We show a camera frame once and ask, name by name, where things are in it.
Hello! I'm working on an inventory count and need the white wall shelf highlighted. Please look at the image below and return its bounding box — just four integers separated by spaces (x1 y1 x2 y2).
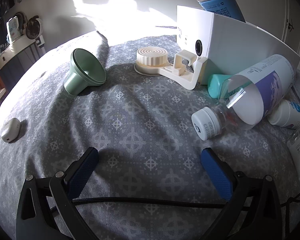
0 36 45 69

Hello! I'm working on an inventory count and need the blue metal can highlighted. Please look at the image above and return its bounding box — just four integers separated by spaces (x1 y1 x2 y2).
197 0 247 23

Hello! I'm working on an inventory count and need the dark hanging cloth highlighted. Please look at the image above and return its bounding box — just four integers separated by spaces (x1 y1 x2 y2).
0 0 15 18

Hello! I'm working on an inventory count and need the white cardboard box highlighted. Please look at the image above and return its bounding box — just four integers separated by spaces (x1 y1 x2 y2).
176 5 300 85

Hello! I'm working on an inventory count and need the grey patterned bed sheet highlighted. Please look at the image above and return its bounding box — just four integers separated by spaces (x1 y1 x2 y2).
0 29 300 240

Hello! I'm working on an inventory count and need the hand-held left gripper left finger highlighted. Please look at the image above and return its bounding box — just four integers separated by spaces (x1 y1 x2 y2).
16 147 100 240

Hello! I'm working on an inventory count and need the teal plastic bottle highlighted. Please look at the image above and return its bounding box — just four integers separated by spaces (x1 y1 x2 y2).
207 74 237 99

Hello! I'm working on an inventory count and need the green plastic funnel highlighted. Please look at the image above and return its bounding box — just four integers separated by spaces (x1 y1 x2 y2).
64 48 107 95

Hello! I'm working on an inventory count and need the clear bottle with purple label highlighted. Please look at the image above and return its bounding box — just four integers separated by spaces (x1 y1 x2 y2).
191 54 297 141

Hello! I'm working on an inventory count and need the white wardrobe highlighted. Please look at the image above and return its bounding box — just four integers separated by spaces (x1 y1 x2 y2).
262 0 300 65

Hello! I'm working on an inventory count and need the small white desk fan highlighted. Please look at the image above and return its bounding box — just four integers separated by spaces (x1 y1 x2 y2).
25 15 44 47

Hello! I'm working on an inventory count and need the white device with face print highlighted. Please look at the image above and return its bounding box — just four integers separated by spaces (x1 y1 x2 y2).
6 17 21 43

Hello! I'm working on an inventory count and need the white bottle with blue print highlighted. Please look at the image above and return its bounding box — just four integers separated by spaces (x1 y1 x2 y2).
267 99 300 130

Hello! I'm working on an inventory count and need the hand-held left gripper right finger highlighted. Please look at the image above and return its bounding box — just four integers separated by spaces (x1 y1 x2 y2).
201 147 283 240

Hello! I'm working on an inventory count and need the black braided cable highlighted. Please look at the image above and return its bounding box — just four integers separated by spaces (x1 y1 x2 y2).
49 197 227 214

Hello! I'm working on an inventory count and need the white suction cup holder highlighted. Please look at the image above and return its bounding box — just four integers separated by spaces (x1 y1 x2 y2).
134 47 209 90

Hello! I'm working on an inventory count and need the white earbuds case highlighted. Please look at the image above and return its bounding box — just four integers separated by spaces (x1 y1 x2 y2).
1 118 21 143

